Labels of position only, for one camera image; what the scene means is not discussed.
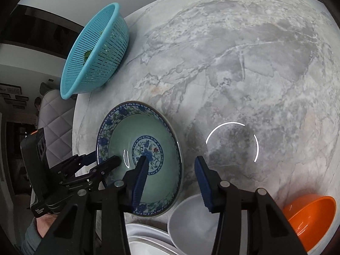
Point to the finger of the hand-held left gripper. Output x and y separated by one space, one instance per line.
85 159
103 166

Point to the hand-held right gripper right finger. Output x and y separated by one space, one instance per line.
205 183

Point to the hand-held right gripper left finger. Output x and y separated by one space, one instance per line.
140 180

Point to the blue patterned ceramic bowl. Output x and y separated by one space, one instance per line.
119 138

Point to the small white bowl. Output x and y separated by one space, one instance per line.
191 223

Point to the large white plate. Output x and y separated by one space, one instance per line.
143 228

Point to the medium white plate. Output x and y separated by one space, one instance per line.
148 238

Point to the orange bowl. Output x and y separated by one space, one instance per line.
313 217

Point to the person's left forearm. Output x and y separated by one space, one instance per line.
39 228

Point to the light grey quilted chair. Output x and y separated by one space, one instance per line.
55 127

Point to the blue plastic colander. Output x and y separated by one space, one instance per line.
79 74

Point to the green leafy vegetables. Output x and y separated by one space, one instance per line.
87 54

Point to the dark slatted wall frame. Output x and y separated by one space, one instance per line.
10 91

